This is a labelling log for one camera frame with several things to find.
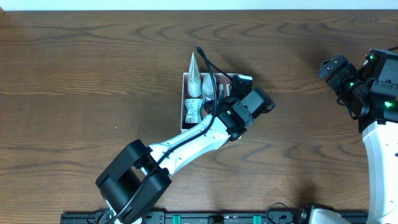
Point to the green white toothbrush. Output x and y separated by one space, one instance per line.
228 90

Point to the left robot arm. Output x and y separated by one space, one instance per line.
138 176

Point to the white Pantene tube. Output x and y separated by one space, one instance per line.
194 79

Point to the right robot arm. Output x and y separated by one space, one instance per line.
380 140

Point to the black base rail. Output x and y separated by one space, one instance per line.
187 218

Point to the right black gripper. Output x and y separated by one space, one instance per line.
328 69

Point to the small green toothpaste tube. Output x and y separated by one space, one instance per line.
221 90

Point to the blue foam soap pump bottle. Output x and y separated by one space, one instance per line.
207 90

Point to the green white sachet pack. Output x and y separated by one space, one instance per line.
193 111

